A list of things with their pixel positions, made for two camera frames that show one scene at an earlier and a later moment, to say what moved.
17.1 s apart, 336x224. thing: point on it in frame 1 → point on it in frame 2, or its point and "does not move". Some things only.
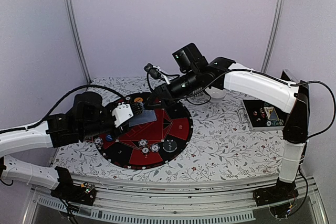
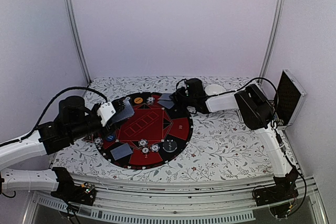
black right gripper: (164, 93) → (175, 96)
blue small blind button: (109, 137) does not move
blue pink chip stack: (98, 142) does not move
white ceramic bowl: (216, 94) does not move
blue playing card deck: (146, 116) → (124, 109)
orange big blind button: (138, 99) does not move
